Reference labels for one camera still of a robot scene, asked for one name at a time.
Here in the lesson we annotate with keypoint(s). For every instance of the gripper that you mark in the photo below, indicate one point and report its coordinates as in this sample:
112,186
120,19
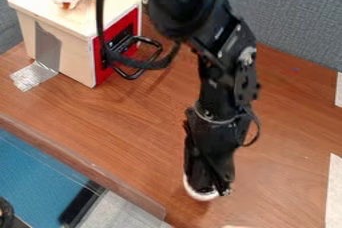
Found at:
214,145

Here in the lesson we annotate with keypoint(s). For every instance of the white object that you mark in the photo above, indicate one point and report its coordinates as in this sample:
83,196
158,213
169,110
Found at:
199,196

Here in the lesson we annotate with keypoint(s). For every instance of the drawer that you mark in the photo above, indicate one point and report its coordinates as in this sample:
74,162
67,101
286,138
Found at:
116,35

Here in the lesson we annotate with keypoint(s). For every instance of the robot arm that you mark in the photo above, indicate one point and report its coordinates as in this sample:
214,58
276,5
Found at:
209,38

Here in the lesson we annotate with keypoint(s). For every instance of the cabinet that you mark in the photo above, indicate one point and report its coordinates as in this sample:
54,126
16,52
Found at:
67,32

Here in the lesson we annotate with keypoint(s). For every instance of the silver tape strip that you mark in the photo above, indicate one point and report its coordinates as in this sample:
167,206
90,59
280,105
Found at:
31,75

